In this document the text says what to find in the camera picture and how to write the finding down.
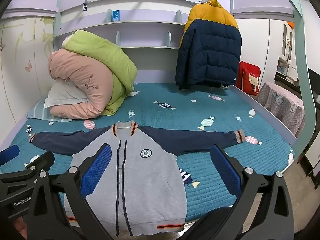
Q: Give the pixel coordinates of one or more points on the purple headboard shelf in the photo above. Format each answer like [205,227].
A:
[150,27]

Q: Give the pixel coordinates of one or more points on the pink and green duvet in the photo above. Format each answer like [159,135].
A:
[85,80]

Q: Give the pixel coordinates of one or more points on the yellow and navy puffer jacket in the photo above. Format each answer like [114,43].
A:
[207,50]

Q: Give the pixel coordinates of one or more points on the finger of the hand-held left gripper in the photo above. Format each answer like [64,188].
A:
[8,153]
[42,161]

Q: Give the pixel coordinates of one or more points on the person's left hand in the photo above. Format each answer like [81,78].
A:
[20,228]

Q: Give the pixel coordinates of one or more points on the white glass door cabinet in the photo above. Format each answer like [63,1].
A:
[286,42]

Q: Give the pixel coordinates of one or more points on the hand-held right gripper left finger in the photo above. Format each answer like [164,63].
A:
[97,170]

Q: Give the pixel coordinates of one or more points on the teal quilted bed cover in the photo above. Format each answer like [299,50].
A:
[212,115]

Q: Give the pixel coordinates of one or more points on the striped light blue pillow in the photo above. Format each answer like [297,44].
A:
[37,112]

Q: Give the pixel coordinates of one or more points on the person's black trouser leg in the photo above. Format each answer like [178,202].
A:
[212,220]

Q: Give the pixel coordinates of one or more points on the red cartoon cushion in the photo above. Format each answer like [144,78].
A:
[250,77]

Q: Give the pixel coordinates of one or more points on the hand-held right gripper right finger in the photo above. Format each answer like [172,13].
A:
[225,170]

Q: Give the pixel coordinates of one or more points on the white pillow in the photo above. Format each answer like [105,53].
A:
[62,92]

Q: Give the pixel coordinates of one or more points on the small blue box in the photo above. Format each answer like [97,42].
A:
[116,16]

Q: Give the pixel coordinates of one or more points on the grey and navy zip jacket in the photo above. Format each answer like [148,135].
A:
[150,180]

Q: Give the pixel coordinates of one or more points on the pale teal bed frame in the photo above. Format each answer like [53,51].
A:
[303,55]

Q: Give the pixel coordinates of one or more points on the black hanging tag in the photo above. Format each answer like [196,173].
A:
[85,6]

